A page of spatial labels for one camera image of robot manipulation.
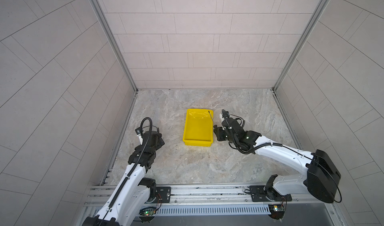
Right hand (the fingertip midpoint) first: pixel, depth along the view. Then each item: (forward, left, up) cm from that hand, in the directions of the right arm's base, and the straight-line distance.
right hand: (213, 131), depth 81 cm
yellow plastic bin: (+6, +8, -5) cm, 11 cm away
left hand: (0, +32, -3) cm, 33 cm away
